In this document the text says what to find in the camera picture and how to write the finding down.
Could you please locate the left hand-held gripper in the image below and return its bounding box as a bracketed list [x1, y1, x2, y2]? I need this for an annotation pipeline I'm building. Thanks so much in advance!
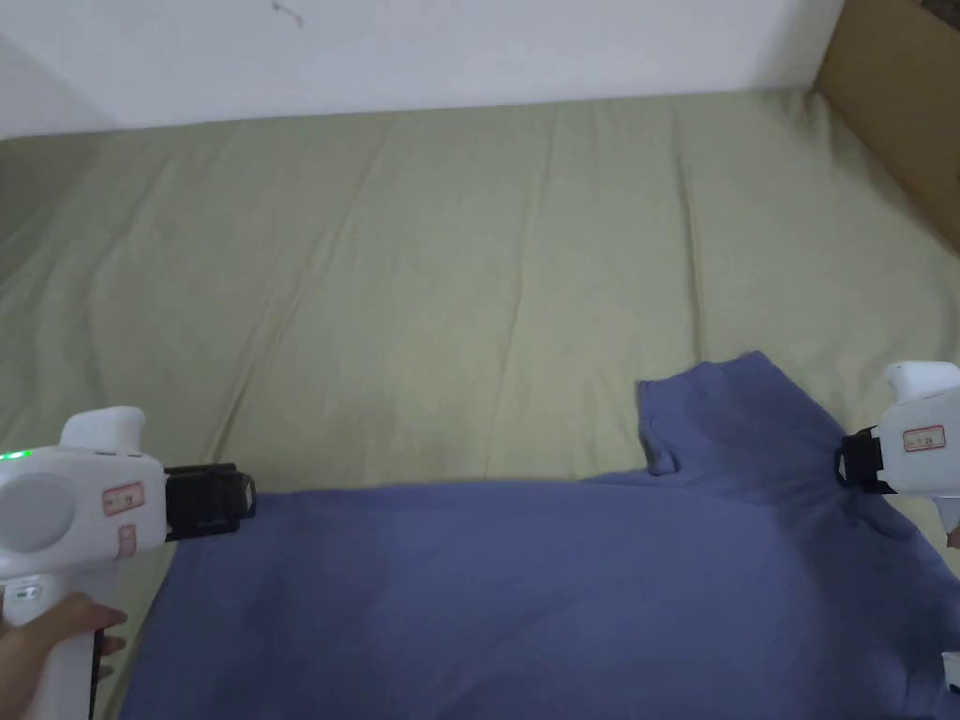
[0, 406, 258, 720]

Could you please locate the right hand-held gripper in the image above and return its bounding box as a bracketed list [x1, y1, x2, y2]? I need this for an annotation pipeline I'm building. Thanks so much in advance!
[835, 361, 960, 695]

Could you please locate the blue shirt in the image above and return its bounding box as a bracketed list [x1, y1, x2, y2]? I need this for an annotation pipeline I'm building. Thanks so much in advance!
[119, 350, 960, 720]

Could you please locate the person's left hand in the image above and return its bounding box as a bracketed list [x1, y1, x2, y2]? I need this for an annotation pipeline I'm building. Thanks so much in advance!
[0, 592, 128, 720]

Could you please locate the brown headboard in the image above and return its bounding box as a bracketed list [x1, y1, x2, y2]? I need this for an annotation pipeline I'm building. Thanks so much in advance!
[813, 0, 960, 253]

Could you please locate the bed with pale green sheet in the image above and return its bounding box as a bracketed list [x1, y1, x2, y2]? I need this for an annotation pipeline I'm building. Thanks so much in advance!
[0, 82, 960, 720]

